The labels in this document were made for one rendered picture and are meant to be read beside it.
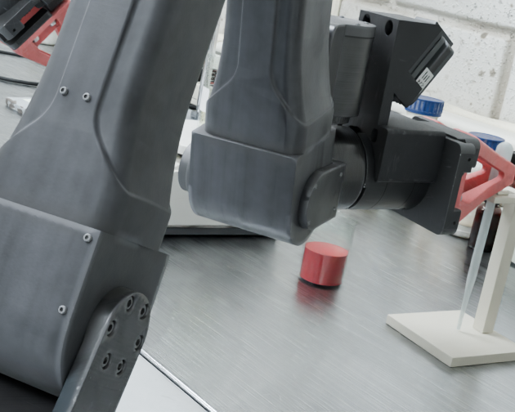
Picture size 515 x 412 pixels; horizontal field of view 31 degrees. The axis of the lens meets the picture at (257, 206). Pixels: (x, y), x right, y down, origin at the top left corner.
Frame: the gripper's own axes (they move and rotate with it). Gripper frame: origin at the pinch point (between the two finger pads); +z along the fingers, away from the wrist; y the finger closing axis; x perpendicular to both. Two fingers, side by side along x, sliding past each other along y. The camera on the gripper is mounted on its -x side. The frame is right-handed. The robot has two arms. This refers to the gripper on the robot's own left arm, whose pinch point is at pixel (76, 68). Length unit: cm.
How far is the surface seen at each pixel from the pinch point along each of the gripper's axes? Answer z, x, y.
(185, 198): 11.8, 1.9, -11.8
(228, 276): 14.7, 4.5, -21.3
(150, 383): 3.9, 13.7, -38.6
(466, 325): 25.8, -6.0, -34.6
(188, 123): 11.9, -4.5, -1.4
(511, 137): 44, -34, -3
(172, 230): 13.4, 4.8, -11.5
